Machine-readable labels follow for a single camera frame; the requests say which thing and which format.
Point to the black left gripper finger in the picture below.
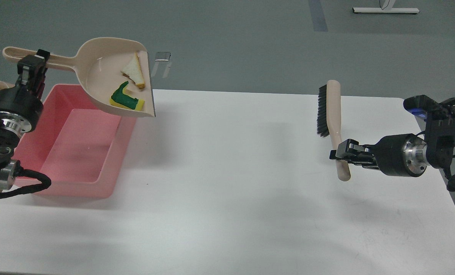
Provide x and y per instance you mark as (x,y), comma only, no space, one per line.
(28,69)
(42,78)

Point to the pink plastic bin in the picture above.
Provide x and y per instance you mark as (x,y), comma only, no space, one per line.
(79,147)

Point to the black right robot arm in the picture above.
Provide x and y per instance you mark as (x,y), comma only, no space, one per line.
(439,133)

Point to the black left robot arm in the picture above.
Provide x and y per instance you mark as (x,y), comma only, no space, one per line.
(14,179)

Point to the toy bread slice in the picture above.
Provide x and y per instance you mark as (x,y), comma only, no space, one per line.
(134,71)

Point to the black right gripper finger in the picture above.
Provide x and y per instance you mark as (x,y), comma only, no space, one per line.
(351,150)
(364,162)

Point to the yellow green sponge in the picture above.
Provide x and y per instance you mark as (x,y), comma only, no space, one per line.
(122,100)

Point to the beige hand brush black bristles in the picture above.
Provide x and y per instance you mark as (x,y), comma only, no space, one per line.
(329,114)

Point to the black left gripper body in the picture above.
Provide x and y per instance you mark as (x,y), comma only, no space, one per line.
(24,102)

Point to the metal floor plate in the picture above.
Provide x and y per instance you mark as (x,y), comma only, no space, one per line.
(163,56)

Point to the white table leg base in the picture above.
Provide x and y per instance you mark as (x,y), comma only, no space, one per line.
(385,7)

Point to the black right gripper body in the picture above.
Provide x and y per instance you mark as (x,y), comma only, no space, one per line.
(401,155)

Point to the beige plastic dustpan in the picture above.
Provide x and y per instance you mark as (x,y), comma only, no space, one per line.
(98,64)

